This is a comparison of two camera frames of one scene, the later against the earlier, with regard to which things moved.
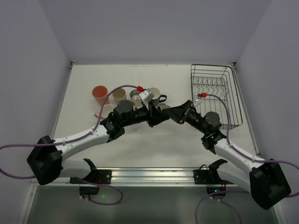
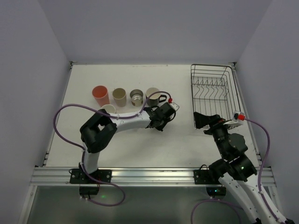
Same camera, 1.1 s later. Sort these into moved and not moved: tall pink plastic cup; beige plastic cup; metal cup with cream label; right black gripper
Moved: right black gripper
Not moved: metal cup with cream label; beige plastic cup; tall pink plastic cup
